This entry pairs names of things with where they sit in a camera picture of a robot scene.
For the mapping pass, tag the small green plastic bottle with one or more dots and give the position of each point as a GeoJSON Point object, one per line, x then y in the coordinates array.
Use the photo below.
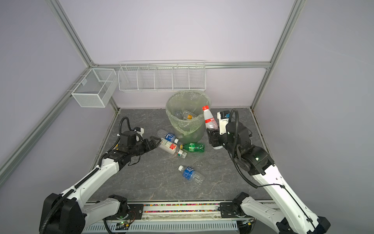
{"type": "Point", "coordinates": [193, 147]}

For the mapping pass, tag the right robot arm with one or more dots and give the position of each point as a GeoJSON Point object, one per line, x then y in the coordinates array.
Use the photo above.
{"type": "Point", "coordinates": [257, 167]}

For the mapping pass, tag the square bottle red green label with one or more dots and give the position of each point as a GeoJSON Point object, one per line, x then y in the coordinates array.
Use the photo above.
{"type": "Point", "coordinates": [172, 148]}

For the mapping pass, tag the clear bottle blue label white cap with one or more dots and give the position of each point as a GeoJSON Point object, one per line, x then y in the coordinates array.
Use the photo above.
{"type": "Point", "coordinates": [167, 135]}

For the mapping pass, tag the green bin liner bag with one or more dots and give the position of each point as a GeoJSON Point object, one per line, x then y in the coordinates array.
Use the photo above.
{"type": "Point", "coordinates": [188, 112]}

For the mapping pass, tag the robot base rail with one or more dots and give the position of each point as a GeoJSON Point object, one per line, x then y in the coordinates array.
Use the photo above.
{"type": "Point", "coordinates": [179, 217]}

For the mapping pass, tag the clear bottle red cap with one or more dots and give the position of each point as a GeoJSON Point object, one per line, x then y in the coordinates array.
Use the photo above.
{"type": "Point", "coordinates": [212, 128]}

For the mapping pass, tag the small white wire basket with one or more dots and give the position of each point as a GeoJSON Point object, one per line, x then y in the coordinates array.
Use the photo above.
{"type": "Point", "coordinates": [96, 88]}

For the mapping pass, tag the long white wire basket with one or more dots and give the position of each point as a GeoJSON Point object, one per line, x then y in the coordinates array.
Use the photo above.
{"type": "Point", "coordinates": [162, 75]}

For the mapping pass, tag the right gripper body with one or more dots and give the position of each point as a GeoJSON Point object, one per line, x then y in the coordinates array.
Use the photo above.
{"type": "Point", "coordinates": [220, 141]}

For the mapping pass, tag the grey mesh waste bin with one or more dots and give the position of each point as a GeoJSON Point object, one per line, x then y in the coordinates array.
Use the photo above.
{"type": "Point", "coordinates": [188, 117]}

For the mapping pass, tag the clear bottle yellow label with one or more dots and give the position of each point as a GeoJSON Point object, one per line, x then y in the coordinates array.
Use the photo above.
{"type": "Point", "coordinates": [187, 115]}

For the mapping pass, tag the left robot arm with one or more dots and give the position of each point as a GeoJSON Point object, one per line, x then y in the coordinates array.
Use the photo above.
{"type": "Point", "coordinates": [66, 213]}

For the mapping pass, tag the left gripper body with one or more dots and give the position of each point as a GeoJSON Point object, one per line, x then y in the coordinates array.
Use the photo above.
{"type": "Point", "coordinates": [140, 148]}

